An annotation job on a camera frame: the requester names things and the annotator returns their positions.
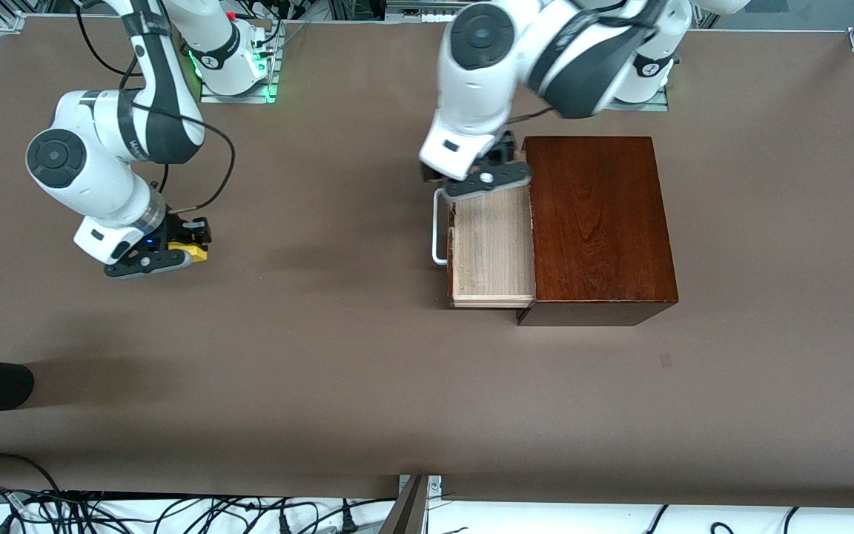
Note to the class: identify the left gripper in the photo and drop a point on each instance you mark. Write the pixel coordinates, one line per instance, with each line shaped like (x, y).
(502, 151)

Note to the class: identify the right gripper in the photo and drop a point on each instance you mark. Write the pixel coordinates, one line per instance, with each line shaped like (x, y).
(181, 231)

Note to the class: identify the yellow block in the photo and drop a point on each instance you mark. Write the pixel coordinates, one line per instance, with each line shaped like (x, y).
(199, 254)

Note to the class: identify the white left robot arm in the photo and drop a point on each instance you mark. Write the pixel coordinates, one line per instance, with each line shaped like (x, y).
(486, 81)

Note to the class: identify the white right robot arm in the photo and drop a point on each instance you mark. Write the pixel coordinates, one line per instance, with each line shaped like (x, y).
(101, 185)

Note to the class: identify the dark brown wooden cabinet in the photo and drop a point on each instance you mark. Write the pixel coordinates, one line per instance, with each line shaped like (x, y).
(605, 222)

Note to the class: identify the brown table cover sheet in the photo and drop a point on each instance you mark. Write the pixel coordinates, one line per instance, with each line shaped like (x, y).
(323, 334)

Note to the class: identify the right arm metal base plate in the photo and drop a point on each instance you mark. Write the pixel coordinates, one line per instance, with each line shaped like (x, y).
(238, 98)

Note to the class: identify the aluminium frame bar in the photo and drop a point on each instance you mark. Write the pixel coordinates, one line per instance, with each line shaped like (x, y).
(419, 7)

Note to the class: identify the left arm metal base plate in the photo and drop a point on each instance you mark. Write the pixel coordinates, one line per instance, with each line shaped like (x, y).
(642, 106)

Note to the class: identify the grey metal camera post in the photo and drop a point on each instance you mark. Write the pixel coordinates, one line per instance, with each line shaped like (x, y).
(408, 512)

